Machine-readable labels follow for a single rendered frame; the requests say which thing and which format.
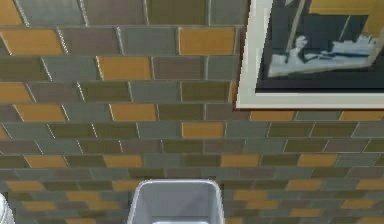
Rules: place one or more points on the white toilet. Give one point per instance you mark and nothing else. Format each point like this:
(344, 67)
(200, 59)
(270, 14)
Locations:
(4, 211)

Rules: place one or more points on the grey waste bin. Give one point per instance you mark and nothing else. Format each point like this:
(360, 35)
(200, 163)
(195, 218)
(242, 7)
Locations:
(176, 200)

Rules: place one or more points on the white framed wall picture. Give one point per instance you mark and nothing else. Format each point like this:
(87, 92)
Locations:
(253, 66)

